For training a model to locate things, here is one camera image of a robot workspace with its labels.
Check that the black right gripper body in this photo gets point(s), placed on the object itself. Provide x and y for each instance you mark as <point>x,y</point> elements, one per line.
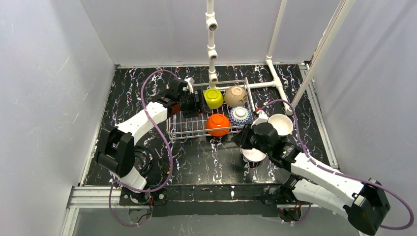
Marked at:
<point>243,138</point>

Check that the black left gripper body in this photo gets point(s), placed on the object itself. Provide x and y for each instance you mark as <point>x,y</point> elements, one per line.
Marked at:
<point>198,103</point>

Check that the yellow-green bowl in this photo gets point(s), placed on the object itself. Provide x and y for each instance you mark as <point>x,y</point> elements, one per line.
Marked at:
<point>214,98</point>

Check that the blue patterned bowl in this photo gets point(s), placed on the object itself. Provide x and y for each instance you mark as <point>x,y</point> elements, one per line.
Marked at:
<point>239,116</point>

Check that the orange bowl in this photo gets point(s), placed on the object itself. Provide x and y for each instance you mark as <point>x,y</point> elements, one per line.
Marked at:
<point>218,125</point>

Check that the beige floral bowl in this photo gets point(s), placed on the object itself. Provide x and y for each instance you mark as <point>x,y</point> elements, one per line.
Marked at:
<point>235,96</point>

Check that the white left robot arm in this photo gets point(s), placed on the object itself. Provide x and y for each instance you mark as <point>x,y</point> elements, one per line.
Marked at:
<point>116,146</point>

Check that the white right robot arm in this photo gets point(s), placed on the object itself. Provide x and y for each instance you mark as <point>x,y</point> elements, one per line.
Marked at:
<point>363,203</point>

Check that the white bowl under green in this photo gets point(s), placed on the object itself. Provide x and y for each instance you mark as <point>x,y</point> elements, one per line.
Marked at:
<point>253,155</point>

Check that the cream white bowl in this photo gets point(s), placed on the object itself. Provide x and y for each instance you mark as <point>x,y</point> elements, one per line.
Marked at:
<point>280,123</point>

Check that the black yellow screwdriver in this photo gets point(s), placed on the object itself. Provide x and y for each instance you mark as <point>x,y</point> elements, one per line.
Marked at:
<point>163,163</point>

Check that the white diagonal PVC pole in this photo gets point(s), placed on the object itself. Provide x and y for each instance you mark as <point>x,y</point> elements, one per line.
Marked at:
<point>325,42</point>

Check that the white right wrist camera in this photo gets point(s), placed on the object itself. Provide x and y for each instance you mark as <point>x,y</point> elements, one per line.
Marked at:
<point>260,117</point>

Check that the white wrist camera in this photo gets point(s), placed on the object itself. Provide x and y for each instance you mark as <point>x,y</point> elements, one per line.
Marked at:
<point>190,82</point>
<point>260,117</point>

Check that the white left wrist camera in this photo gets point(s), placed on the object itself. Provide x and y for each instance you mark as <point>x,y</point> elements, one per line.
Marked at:
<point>190,82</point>

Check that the white wire dish rack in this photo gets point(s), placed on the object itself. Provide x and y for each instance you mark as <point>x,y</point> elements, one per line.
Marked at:
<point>179,127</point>

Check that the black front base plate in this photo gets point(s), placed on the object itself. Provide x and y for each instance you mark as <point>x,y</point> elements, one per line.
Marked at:
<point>242,199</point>

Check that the white PVC camera post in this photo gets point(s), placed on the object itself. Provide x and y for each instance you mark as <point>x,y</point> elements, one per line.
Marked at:
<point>212,26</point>

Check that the aluminium extrusion frame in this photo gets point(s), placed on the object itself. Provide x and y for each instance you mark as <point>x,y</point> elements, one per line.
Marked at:
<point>197,161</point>

